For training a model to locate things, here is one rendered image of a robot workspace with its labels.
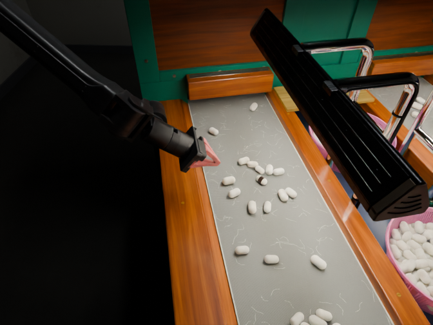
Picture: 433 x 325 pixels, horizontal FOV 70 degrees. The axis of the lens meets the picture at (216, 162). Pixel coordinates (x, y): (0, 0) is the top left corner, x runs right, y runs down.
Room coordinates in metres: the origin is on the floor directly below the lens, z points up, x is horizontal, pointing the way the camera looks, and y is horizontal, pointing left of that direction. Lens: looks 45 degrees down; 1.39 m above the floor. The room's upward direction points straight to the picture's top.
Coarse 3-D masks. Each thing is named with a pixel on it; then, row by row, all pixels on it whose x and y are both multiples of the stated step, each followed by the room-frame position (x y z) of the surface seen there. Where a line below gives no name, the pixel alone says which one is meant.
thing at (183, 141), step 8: (176, 128) 0.54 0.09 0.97; (192, 128) 0.57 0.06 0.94; (176, 136) 0.51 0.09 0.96; (184, 136) 0.52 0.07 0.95; (192, 136) 0.55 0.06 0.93; (168, 144) 0.50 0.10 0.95; (176, 144) 0.50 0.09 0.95; (184, 144) 0.51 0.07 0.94; (192, 144) 0.52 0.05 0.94; (168, 152) 0.50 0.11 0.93; (176, 152) 0.50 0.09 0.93; (184, 152) 0.50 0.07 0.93; (192, 152) 0.50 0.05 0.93; (184, 160) 0.50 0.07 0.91; (192, 160) 0.48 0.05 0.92; (184, 168) 0.48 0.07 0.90
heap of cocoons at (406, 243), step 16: (400, 224) 0.44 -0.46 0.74; (416, 224) 0.44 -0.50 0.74; (432, 224) 0.44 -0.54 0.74; (400, 240) 0.39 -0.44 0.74; (416, 240) 0.39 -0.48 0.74; (432, 240) 0.39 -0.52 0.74; (400, 256) 0.35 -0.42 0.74; (416, 256) 0.36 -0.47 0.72; (432, 256) 0.36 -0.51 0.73; (416, 272) 0.32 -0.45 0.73; (432, 272) 0.32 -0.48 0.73; (432, 288) 0.28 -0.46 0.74
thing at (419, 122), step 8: (432, 88) 0.70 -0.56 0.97; (432, 96) 0.69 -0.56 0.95; (424, 104) 0.70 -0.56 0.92; (432, 104) 0.68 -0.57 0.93; (424, 112) 0.69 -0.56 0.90; (416, 120) 0.69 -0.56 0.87; (424, 120) 0.68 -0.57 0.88; (416, 128) 0.68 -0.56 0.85; (408, 136) 0.69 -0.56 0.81; (424, 136) 0.65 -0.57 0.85; (408, 144) 0.68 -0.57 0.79; (432, 144) 0.62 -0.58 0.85; (400, 152) 0.69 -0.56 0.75; (432, 184) 0.55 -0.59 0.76; (432, 192) 0.54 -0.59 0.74; (432, 200) 0.53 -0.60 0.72
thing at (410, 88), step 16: (304, 48) 0.61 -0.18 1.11; (320, 48) 0.61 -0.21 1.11; (336, 48) 0.62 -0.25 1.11; (352, 48) 0.63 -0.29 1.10; (368, 48) 0.64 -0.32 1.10; (368, 64) 0.64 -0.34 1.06; (336, 80) 0.47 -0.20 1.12; (352, 80) 0.47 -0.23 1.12; (368, 80) 0.47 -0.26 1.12; (384, 80) 0.48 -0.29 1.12; (400, 80) 0.48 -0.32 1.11; (416, 80) 0.49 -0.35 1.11; (352, 96) 0.64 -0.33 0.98; (400, 96) 0.51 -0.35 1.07; (416, 96) 0.49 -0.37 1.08; (400, 112) 0.49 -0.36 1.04
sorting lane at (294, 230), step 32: (256, 96) 1.02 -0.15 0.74; (224, 128) 0.82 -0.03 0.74; (256, 128) 0.82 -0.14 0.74; (224, 160) 0.67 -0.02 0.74; (256, 160) 0.67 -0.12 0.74; (288, 160) 0.67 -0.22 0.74; (224, 192) 0.54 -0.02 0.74; (256, 192) 0.54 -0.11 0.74; (224, 224) 0.44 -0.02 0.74; (256, 224) 0.44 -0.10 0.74; (288, 224) 0.44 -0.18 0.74; (320, 224) 0.44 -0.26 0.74; (224, 256) 0.35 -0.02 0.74; (256, 256) 0.35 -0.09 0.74; (288, 256) 0.35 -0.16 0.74; (320, 256) 0.35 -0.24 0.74; (352, 256) 0.35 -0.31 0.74; (256, 288) 0.28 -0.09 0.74; (288, 288) 0.28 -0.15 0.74; (320, 288) 0.28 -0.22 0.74; (352, 288) 0.28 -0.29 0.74; (256, 320) 0.21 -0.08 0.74; (288, 320) 0.21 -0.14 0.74; (352, 320) 0.21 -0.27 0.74; (384, 320) 0.21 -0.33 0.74
